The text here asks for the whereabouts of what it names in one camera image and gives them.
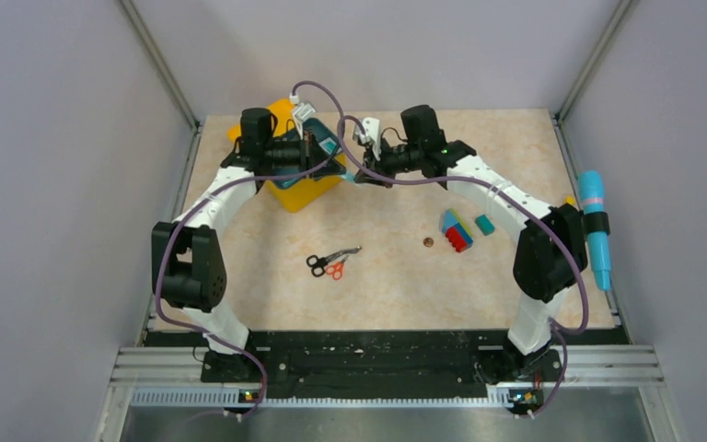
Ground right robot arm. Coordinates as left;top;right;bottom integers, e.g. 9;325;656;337
346;105;587;379

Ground blue cylinder tool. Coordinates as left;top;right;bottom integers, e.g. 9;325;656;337
578;170;612;291

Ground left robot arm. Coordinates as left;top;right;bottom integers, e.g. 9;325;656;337
151;102;344;381

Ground teal divided plastic tray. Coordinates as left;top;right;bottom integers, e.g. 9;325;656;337
264;117;346;190

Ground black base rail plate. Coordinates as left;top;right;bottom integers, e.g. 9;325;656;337
145;330;625;402

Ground black handled scissors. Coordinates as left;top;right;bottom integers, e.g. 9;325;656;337
306;247;362;277

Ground orange handled small scissors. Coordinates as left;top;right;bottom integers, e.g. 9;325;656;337
325;254;350;281

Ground toy brick block assembly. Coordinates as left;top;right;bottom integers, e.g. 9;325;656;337
440;208;474;253

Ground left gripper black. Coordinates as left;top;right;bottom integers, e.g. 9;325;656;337
264;127;346;178

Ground gauze packet teal white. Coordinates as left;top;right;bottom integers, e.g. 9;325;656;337
319;136;338;155

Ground small teal block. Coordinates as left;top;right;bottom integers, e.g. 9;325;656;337
474;215;495;236

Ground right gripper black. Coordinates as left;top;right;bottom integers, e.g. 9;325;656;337
354;136;423;191

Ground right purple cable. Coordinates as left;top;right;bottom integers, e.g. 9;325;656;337
336;114;591;421

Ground yellow medicine box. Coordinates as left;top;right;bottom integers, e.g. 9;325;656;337
226;97;349;214

